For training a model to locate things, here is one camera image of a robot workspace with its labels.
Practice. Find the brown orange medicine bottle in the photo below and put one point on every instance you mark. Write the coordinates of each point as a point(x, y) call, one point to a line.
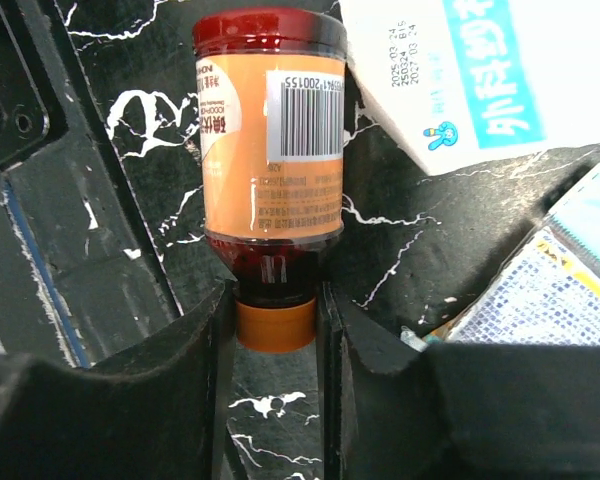
point(271, 94)

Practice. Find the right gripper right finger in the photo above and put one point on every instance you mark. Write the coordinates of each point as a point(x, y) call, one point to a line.
point(451, 411)

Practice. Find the white blue gauze packet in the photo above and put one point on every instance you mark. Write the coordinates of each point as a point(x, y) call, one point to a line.
point(456, 83)

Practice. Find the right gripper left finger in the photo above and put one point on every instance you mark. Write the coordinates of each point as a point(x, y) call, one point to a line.
point(156, 410)

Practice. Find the clear bag teal header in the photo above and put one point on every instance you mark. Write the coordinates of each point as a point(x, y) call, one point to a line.
point(576, 215)

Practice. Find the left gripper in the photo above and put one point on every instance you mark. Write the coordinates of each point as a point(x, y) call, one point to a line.
point(79, 278)

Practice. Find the clear bag with tubing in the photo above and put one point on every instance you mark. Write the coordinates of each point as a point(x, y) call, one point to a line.
point(544, 295)

